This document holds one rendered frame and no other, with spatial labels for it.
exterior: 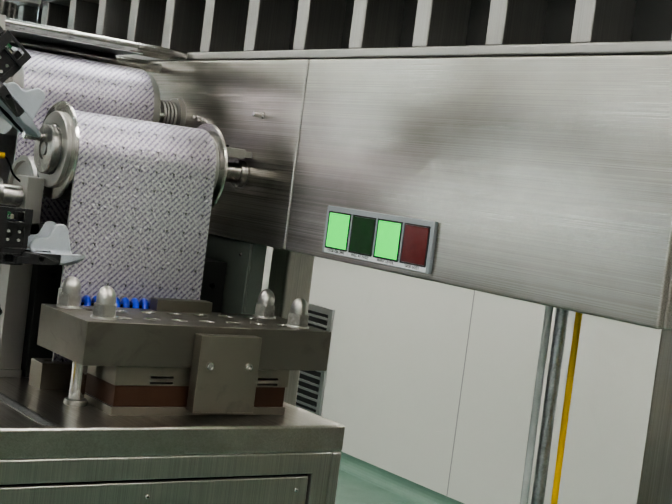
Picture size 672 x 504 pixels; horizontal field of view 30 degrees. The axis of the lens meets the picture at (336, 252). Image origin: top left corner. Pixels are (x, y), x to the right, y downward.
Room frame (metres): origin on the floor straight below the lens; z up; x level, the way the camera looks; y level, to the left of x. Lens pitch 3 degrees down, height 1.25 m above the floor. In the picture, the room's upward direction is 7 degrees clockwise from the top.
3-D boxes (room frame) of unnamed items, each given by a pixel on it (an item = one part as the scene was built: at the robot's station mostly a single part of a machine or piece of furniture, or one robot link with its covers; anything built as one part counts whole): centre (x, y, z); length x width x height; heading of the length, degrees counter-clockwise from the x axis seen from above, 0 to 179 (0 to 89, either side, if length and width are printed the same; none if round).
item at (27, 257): (1.79, 0.43, 1.09); 0.09 x 0.05 x 0.02; 125
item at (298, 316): (1.89, 0.04, 1.05); 0.04 x 0.04 x 0.04
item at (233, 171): (2.06, 0.20, 1.25); 0.07 x 0.04 x 0.04; 126
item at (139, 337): (1.84, 0.20, 1.00); 0.40 x 0.16 x 0.06; 126
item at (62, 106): (1.89, 0.44, 1.25); 0.15 x 0.01 x 0.15; 36
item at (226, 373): (1.77, 0.13, 0.96); 0.10 x 0.03 x 0.11; 126
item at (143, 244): (1.91, 0.30, 1.11); 0.23 x 0.01 x 0.18; 126
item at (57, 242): (1.82, 0.40, 1.12); 0.09 x 0.03 x 0.06; 125
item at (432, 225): (1.76, -0.05, 1.18); 0.25 x 0.01 x 0.07; 36
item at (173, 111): (2.26, 0.35, 1.33); 0.07 x 0.07 x 0.07; 36
